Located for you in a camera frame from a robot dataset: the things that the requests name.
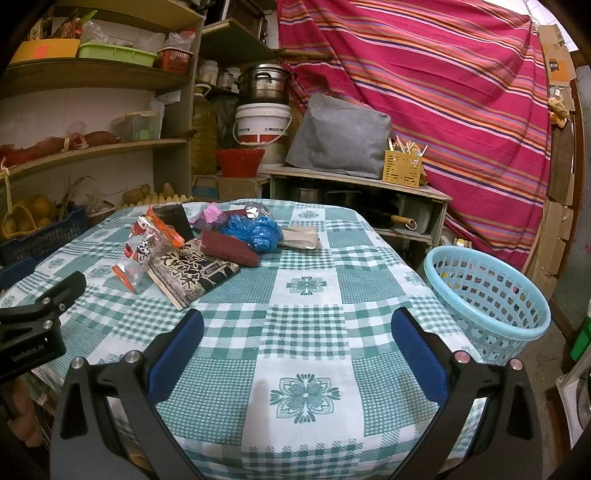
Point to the wooden low cabinet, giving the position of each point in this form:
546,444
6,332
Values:
376,200

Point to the blue plastic bag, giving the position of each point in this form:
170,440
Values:
261,234

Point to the striped magenta cloth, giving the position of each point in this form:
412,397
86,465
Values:
465,80

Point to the green checkered tablecloth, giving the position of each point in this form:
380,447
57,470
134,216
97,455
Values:
298,375

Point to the steel cooking pot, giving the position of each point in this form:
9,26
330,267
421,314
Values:
264,83

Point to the clear orange snack wrapper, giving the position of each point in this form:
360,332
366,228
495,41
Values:
149,237

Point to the wooden handled pan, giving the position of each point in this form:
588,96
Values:
407,222

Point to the cardboard box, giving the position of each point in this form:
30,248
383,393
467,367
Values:
219,188

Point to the black white printed snack bag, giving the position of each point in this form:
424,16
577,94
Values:
186,274

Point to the beige cloth pouch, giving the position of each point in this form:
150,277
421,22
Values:
300,237

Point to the yellow utensil holder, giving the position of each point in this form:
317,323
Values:
403,163

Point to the clear storage container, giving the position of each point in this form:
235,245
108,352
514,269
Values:
137,126

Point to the dark blue crate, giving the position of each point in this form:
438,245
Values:
47,240

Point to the light blue plastic basket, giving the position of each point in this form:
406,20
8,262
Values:
497,307

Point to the green bin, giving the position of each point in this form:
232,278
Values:
582,341

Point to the small red basket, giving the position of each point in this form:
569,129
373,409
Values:
173,60

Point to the white plastic bucket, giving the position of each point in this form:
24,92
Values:
261,124

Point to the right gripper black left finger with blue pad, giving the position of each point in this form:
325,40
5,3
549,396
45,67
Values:
85,443

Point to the green plastic tray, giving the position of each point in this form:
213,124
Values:
108,52

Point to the wooden wall shelf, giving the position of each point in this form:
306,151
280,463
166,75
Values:
56,97

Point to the black box on table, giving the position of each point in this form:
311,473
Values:
174,216

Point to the pink foil wrapper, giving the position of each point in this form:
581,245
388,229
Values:
212,218

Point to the grey fabric cover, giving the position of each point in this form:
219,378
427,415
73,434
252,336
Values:
341,137

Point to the red silver chip bag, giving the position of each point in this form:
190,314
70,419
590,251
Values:
250,210

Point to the yellow plastic tray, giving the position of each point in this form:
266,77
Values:
45,49

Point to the red plastic basket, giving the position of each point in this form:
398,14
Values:
239,163

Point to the yellow oil jug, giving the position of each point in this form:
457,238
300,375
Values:
203,143

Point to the yellow egg tray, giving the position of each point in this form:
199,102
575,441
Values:
155,199

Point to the dark red scouring pad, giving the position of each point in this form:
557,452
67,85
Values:
227,248

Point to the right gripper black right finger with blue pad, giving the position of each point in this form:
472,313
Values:
507,441

